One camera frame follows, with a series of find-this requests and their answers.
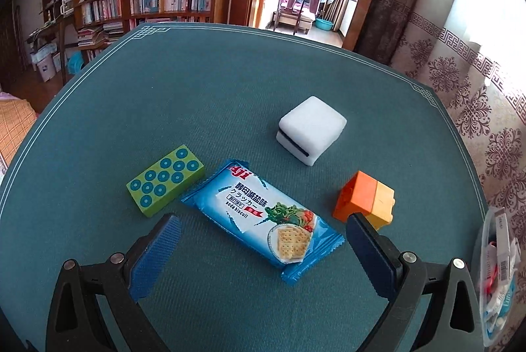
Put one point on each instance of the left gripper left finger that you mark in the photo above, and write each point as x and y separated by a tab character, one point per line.
75	321

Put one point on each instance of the clear plastic bowl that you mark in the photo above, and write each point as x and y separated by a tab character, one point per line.
491	328

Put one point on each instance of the teal knitted cloth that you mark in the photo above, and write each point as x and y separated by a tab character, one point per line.
501	302

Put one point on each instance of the red snack packet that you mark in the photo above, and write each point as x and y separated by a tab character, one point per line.
488	286

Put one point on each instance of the white medicine box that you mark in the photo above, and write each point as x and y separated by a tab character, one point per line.
503	247

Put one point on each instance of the patterned curtain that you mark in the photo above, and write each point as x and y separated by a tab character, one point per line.
472	54

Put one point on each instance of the blue plastic basin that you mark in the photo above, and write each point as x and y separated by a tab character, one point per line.
322	24

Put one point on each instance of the small wooden side shelf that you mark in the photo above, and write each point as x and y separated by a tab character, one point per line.
56	15

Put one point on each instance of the orange checked bed cover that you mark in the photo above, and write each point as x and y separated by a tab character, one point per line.
16	119

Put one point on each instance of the small white eraser case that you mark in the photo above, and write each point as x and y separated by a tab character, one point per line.
310	129

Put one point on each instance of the blue cracker packet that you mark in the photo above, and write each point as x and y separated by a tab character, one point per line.
285	232

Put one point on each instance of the white blue plastic packet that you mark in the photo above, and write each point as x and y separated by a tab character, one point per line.
489	261

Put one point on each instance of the green dotted block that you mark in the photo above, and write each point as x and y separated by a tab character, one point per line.
165	180

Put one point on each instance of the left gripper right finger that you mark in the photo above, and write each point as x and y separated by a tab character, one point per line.
452	321

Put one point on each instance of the orange yellow toy brick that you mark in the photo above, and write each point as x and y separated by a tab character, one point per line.
365	195

